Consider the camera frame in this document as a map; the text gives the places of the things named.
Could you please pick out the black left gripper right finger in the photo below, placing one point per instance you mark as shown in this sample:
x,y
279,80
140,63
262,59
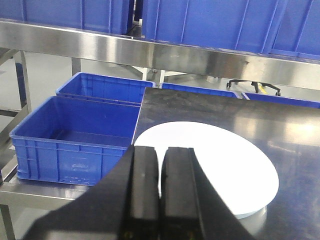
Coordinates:
x,y
190,207

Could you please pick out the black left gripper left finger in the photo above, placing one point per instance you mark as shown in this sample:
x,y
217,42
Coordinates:
x,y
123,205

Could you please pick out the light blue plate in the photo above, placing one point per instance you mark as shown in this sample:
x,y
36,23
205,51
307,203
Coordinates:
x,y
241,173

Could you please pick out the blue plastic bin near left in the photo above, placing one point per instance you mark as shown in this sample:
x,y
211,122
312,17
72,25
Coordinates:
x,y
73,141

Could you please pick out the blue plastic bin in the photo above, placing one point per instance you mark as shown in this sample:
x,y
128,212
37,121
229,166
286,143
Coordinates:
x,y
73,141
102,88

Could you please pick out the blue bin lower middle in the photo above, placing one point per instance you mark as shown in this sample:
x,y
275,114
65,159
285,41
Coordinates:
x,y
199,90

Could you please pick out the blue plastic bin behind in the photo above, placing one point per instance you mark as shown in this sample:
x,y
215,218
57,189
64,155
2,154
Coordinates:
x,y
102,88

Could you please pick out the black office chair base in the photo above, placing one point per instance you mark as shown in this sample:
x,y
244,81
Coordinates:
x,y
255,84

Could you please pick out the blue bin lower right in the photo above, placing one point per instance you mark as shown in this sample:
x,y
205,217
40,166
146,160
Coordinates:
x,y
280,100

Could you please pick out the blue upper bin left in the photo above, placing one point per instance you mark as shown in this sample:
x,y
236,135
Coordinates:
x,y
106,16

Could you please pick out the blue upper bin right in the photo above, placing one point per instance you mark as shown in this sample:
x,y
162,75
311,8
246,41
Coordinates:
x,y
281,27

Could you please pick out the stainless steel shelf rail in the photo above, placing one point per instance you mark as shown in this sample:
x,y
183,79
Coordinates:
x,y
131,51

